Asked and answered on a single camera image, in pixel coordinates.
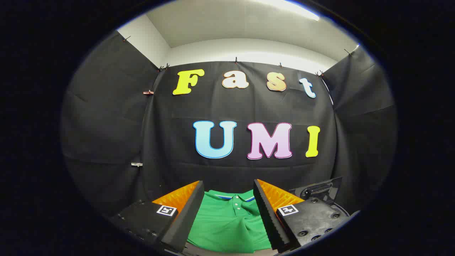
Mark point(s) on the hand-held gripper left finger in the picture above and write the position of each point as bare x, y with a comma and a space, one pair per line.
188, 217

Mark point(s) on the green polo shirt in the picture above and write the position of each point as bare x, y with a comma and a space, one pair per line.
227, 227

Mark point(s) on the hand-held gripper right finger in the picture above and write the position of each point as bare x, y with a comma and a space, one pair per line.
266, 213

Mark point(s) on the silver cloth clip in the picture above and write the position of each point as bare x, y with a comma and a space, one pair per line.
136, 164

